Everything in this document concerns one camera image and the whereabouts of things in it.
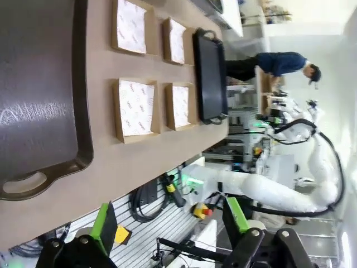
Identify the black tool with yellow label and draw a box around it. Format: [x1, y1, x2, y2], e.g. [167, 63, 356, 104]
[163, 173, 186, 208]

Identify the black sleeved arm cable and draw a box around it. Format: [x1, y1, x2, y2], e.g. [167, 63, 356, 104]
[249, 118, 345, 217]

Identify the white counter top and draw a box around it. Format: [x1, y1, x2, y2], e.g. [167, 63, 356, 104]
[220, 0, 243, 37]

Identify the yellow red emergency stop button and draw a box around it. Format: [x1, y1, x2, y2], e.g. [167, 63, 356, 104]
[192, 203, 213, 221]

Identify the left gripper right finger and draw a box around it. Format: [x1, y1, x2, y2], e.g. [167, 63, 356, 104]
[222, 197, 311, 268]

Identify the person in blue shirt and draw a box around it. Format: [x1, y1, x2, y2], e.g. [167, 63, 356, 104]
[224, 51, 322, 86]

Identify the tall cardboard carton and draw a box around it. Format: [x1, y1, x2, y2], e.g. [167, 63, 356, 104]
[255, 69, 273, 115]

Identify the black plastic serving tray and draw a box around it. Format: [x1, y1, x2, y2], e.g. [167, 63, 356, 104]
[191, 27, 229, 126]

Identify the brown plastic serving tray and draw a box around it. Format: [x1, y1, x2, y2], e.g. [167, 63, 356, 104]
[0, 0, 94, 202]

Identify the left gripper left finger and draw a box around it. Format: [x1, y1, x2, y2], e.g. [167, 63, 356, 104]
[35, 200, 119, 268]

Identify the brown cardboard food box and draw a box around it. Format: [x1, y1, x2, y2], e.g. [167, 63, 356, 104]
[110, 0, 155, 56]
[162, 16, 195, 65]
[112, 77, 162, 145]
[164, 82, 200, 132]

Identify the black power adapter with cable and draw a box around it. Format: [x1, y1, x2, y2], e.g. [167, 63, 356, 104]
[131, 183, 168, 223]

